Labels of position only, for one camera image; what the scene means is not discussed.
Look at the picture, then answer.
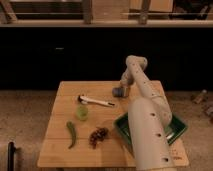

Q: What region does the red grape bunch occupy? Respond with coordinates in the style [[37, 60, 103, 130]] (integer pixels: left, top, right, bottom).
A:
[[89, 127, 109, 149]]

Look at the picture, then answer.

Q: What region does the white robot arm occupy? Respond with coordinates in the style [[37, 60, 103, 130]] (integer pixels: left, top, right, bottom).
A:
[[120, 55, 176, 171]]

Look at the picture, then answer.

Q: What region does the dark cabinet counter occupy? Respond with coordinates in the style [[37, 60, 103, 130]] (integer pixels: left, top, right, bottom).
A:
[[0, 27, 213, 91]]

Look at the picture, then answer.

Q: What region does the green chili pepper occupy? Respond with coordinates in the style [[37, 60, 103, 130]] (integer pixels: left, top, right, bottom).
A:
[[66, 121, 76, 149]]

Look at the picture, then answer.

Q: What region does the light green cup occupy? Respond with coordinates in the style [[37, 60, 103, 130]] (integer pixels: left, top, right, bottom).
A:
[[76, 105, 88, 121]]

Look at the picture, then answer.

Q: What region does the blue sponge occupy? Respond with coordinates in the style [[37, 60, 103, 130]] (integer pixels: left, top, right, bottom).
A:
[[112, 87, 129, 97]]

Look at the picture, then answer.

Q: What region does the green square tray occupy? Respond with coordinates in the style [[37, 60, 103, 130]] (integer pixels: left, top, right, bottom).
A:
[[114, 113, 188, 153]]

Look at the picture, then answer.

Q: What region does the white black handled tool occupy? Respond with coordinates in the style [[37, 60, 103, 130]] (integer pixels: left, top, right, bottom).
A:
[[78, 95, 115, 107]]

